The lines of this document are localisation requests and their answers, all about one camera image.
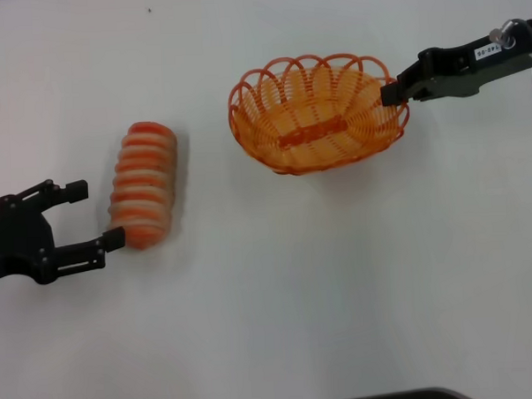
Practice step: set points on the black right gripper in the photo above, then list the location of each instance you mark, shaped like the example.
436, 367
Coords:
476, 68

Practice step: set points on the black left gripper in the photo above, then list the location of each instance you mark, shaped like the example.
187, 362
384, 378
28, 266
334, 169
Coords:
16, 239

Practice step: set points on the orange striped bread loaf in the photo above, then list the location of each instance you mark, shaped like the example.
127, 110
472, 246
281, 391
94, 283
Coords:
144, 183

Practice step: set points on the orange woven plastic basket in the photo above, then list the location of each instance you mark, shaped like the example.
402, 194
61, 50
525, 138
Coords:
316, 131

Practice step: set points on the silver knob on right gripper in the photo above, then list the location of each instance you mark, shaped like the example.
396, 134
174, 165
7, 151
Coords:
504, 34

